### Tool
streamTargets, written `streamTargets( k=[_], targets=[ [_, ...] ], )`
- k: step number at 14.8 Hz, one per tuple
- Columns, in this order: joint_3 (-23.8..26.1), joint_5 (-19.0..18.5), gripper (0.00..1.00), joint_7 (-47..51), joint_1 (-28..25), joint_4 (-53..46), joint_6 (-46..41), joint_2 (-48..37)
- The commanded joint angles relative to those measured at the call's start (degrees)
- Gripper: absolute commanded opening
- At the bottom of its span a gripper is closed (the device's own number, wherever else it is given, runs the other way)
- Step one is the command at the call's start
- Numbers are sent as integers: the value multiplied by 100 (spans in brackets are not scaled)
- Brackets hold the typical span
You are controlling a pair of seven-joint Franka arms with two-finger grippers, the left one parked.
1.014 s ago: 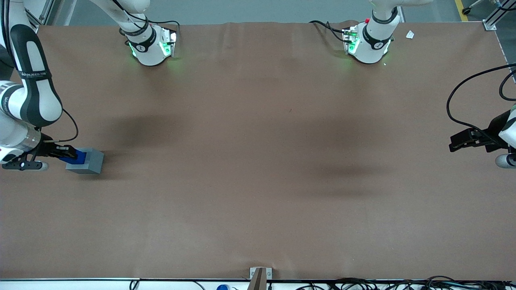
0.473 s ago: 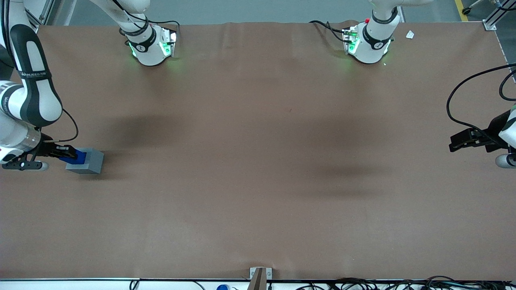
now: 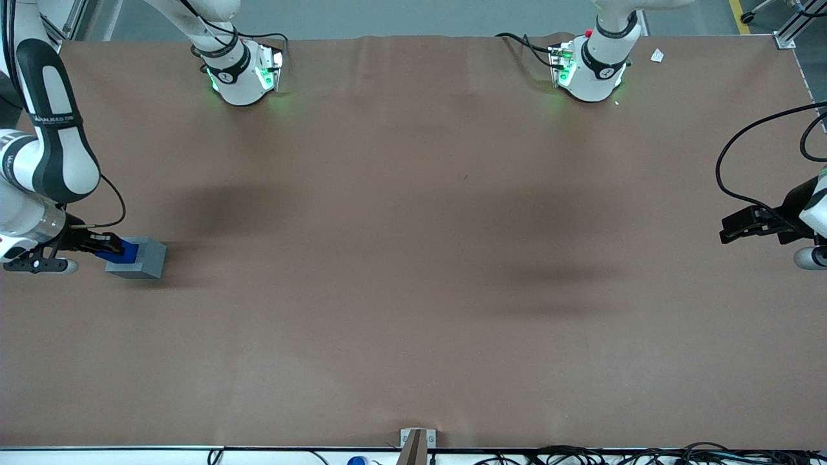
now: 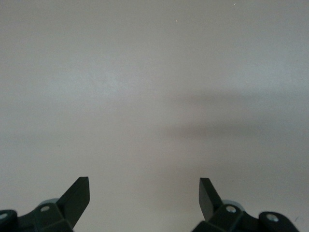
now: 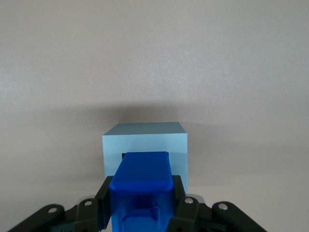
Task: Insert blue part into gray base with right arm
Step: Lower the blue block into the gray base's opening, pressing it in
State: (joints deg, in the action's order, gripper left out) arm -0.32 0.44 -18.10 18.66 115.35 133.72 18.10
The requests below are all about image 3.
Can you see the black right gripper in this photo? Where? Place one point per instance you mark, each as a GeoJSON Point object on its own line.
{"type": "Point", "coordinates": [76, 241]}

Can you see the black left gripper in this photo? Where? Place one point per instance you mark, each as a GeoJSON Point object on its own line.
{"type": "Point", "coordinates": [792, 208]}

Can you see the blue plastic part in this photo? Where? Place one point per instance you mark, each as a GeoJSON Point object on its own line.
{"type": "Point", "coordinates": [131, 250]}

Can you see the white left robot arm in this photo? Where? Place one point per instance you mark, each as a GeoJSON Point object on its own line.
{"type": "Point", "coordinates": [594, 77]}

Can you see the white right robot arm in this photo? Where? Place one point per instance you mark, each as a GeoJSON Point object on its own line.
{"type": "Point", "coordinates": [58, 168]}

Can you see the gray square base block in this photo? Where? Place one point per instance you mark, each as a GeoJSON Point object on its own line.
{"type": "Point", "coordinates": [152, 258]}

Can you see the white paper scrap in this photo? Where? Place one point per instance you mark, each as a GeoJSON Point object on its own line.
{"type": "Point", "coordinates": [657, 56]}

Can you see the black caster wheel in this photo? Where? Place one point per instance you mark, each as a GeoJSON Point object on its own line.
{"type": "Point", "coordinates": [747, 17]}

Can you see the brown table mat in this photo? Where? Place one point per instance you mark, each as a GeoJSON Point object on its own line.
{"type": "Point", "coordinates": [413, 258]}

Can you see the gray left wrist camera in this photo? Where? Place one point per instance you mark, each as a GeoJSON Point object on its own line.
{"type": "Point", "coordinates": [807, 258]}

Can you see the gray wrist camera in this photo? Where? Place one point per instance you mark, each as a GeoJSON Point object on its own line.
{"type": "Point", "coordinates": [807, 258]}
{"type": "Point", "coordinates": [39, 265]}

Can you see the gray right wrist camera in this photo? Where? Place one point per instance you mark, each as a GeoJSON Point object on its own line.
{"type": "Point", "coordinates": [39, 265]}

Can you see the gray camera mount bracket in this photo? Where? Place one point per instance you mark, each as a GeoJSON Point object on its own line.
{"type": "Point", "coordinates": [417, 449]}

